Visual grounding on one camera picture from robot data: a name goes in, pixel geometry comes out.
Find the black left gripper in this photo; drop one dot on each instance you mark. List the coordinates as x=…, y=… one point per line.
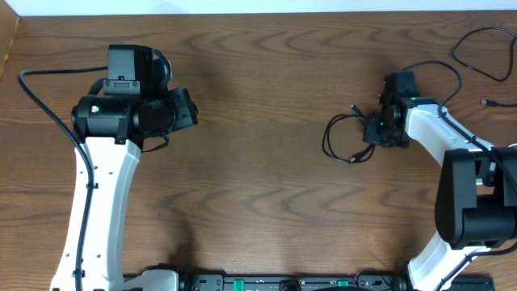
x=188, y=108

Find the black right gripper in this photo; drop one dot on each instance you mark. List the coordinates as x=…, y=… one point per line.
x=371, y=134

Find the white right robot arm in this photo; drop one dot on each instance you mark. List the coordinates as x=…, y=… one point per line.
x=475, y=206

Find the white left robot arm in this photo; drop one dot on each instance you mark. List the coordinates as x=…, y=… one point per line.
x=111, y=131

